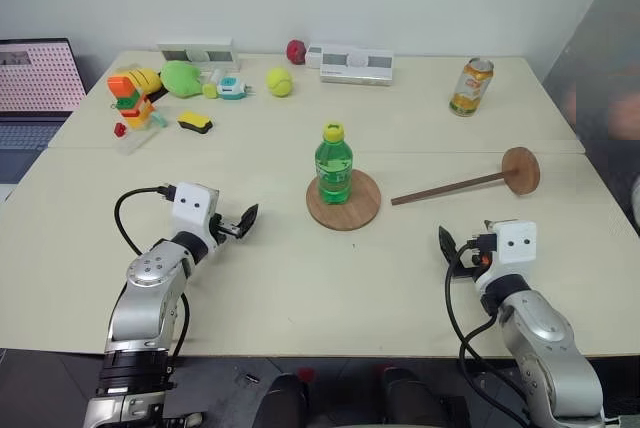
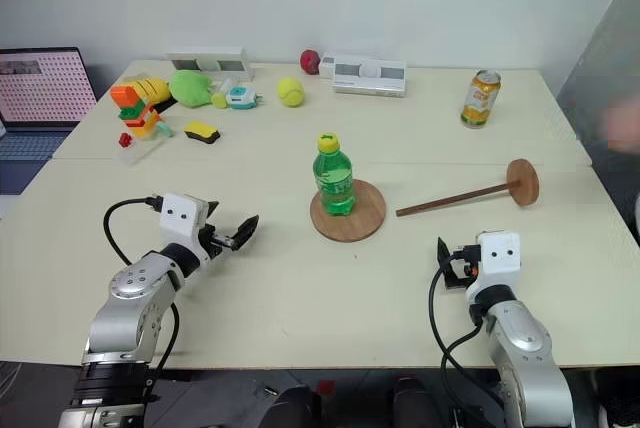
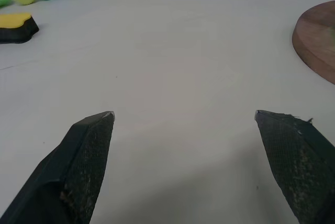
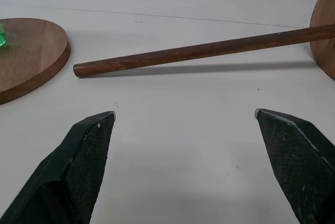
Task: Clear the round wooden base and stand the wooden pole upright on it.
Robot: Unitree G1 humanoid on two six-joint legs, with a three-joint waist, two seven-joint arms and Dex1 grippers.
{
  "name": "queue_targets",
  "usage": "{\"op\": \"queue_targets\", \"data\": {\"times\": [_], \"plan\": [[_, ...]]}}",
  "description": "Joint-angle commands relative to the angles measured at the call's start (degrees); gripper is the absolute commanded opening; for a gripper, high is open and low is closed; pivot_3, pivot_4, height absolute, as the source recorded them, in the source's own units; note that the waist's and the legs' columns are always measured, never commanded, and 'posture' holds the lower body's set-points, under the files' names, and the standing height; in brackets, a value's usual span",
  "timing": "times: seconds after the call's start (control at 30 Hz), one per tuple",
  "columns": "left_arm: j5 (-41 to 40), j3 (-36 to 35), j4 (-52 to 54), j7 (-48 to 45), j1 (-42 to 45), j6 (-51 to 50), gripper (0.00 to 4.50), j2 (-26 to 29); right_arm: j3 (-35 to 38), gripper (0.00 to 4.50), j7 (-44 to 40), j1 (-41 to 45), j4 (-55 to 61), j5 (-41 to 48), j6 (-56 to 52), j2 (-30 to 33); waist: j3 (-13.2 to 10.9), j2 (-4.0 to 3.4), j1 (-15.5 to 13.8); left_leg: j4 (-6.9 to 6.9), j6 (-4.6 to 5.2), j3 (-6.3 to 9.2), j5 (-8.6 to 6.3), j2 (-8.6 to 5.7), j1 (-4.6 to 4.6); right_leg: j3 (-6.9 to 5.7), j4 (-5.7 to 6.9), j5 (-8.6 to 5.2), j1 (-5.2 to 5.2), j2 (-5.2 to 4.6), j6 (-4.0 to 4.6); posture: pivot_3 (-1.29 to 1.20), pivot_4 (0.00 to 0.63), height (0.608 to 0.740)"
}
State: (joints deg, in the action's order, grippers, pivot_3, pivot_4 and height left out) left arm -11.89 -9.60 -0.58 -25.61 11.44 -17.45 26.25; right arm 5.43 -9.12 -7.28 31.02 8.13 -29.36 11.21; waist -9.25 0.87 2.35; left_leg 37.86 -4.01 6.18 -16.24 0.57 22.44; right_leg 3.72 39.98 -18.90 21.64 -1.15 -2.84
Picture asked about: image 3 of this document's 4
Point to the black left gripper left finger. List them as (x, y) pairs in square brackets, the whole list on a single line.
[(78, 166)]

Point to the round dark wooden base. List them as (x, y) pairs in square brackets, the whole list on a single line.
[(318, 40)]

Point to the yellow and black sponge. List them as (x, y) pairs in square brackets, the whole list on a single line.
[(15, 29)]

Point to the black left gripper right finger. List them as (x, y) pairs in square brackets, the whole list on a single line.
[(293, 161)]

